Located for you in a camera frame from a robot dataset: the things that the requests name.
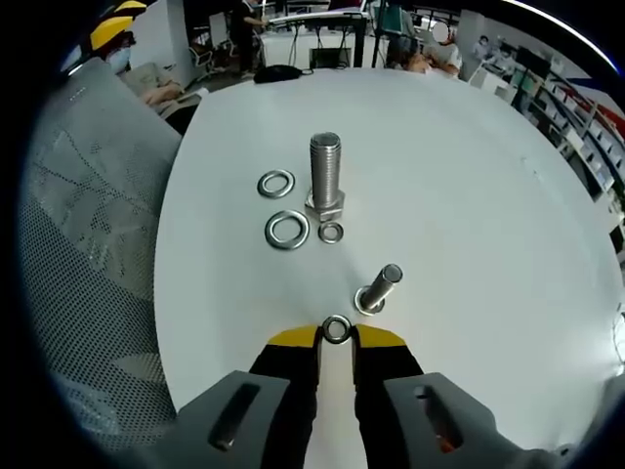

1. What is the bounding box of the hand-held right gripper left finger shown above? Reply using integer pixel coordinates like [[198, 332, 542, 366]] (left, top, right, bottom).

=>
[[160, 323, 325, 469]]

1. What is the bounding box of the black box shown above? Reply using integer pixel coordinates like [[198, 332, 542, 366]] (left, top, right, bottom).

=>
[[310, 46, 355, 70]]

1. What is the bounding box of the large steel washer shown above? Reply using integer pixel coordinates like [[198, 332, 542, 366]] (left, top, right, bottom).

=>
[[256, 168, 296, 199], [264, 209, 311, 252]]

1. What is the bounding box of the small threaded stud bolt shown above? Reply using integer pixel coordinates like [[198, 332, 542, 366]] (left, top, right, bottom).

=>
[[359, 263, 405, 314]]

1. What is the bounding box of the white desk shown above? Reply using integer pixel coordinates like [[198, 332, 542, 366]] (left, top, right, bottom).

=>
[[257, 11, 370, 70]]

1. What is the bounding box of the black monitor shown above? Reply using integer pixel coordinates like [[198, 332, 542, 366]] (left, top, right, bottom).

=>
[[517, 45, 551, 75]]

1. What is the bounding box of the grey mesh office chair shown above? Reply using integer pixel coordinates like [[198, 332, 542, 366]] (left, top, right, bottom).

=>
[[22, 62, 185, 432]]

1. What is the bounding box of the large threaded stud bolt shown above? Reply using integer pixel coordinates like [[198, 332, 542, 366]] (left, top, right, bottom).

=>
[[304, 131, 349, 222]]

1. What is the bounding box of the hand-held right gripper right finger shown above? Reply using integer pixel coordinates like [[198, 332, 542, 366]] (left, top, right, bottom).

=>
[[350, 322, 577, 469]]

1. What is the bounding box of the storage shelving with bins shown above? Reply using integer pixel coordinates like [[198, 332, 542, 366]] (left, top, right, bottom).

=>
[[511, 48, 625, 199]]

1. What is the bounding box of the black bag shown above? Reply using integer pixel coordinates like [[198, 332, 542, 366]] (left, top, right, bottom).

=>
[[253, 64, 305, 84]]

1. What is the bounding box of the black office chair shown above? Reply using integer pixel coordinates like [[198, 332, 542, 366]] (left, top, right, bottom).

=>
[[188, 37, 231, 77]]

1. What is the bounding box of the small steel washer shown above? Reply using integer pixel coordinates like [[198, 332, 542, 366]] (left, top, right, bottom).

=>
[[317, 221, 346, 244], [323, 316, 351, 344]]

